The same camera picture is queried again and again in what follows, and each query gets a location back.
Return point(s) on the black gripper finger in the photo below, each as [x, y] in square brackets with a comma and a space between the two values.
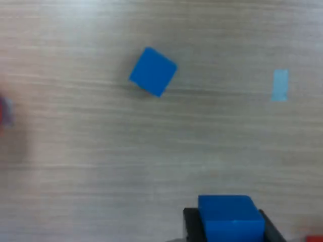
[272, 230]
[191, 227]

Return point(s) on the blue cube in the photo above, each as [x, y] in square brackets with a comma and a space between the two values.
[227, 216]
[152, 71]

